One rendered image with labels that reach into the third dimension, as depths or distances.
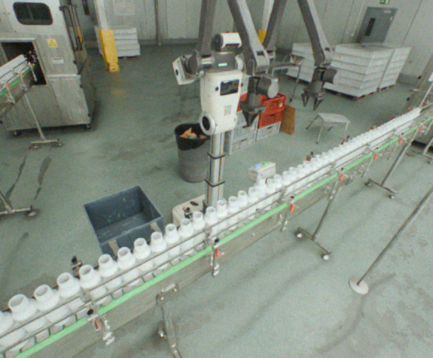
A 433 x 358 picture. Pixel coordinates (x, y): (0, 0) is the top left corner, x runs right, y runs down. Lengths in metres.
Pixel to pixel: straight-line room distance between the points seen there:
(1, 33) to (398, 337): 5.18
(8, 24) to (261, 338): 4.40
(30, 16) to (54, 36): 0.30
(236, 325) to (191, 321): 0.33
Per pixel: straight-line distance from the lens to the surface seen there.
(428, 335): 2.54
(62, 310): 0.93
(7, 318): 0.91
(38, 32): 4.26
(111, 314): 1.00
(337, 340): 2.14
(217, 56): 1.50
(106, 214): 1.49
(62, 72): 4.31
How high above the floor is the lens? 1.82
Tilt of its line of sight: 37 degrees down
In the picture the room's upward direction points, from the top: 4 degrees clockwise
